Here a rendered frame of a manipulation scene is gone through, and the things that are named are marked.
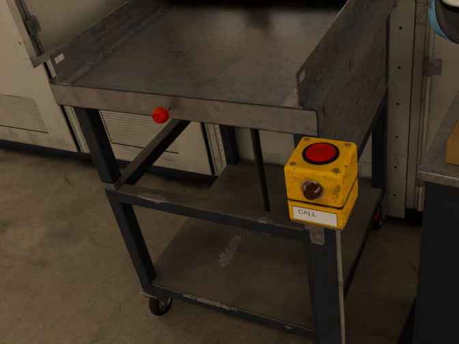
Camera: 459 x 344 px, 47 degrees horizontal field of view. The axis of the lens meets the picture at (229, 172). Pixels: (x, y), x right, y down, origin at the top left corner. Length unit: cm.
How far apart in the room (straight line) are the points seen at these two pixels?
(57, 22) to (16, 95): 116
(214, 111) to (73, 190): 146
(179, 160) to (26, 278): 72
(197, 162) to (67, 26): 88
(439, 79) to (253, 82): 71
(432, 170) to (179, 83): 51
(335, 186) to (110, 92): 60
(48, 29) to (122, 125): 89
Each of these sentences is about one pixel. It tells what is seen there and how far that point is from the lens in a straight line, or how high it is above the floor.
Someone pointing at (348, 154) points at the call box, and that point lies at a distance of 73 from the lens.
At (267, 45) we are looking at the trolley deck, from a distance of 119.
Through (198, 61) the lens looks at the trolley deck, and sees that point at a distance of 117.
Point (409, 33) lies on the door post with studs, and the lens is 158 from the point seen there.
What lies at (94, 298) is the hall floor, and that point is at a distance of 190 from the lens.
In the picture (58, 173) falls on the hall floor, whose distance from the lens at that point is 256.
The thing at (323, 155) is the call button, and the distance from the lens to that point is 72.
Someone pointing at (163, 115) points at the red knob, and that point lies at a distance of 104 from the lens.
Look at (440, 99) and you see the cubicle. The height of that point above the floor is 50.
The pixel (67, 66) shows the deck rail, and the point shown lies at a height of 87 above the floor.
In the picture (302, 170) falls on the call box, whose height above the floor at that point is 90.
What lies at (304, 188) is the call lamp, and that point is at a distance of 71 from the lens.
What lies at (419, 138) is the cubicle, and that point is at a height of 34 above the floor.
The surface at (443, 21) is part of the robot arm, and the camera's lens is 97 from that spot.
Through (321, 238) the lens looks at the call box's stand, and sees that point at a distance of 81.
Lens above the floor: 133
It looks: 36 degrees down
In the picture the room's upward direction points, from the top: 11 degrees counter-clockwise
